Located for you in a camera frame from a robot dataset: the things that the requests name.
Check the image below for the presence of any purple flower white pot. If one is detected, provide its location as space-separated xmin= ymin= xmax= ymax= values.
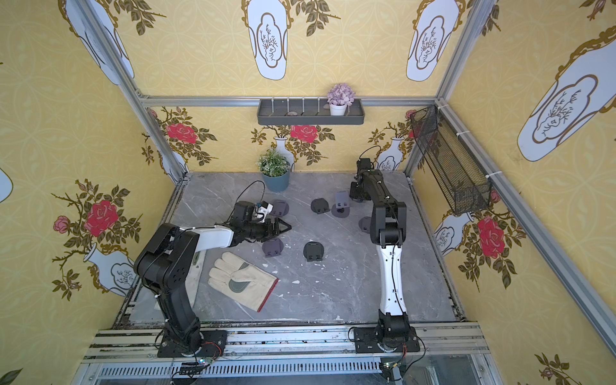
xmin=327 ymin=83 xmax=355 ymax=116

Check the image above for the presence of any dark phone stand front-centre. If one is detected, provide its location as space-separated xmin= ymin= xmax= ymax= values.
xmin=303 ymin=242 xmax=325 ymax=261

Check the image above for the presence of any black wire mesh basket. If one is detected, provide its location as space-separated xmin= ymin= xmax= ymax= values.
xmin=410 ymin=106 xmax=492 ymax=215

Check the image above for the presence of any green plant blue pot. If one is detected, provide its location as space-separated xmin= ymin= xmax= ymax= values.
xmin=258 ymin=149 xmax=291 ymax=193

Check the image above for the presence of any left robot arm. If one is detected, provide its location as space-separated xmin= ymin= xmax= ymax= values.
xmin=134 ymin=201 xmax=292 ymax=357

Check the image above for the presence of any grey wall shelf tray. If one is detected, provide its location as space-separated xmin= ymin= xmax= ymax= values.
xmin=257 ymin=97 xmax=366 ymax=126

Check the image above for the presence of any dark phone stand back-centre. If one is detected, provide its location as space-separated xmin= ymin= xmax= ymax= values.
xmin=311 ymin=198 xmax=330 ymax=214

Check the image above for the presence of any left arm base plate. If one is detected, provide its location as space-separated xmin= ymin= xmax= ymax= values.
xmin=157 ymin=328 xmax=228 ymax=359

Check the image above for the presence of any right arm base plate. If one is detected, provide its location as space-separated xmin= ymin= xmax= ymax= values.
xmin=348 ymin=327 xmax=421 ymax=354

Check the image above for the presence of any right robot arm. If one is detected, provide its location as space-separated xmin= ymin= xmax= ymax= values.
xmin=350 ymin=162 xmax=411 ymax=347

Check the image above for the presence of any beige work glove right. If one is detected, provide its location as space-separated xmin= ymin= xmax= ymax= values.
xmin=208 ymin=252 xmax=278 ymax=312

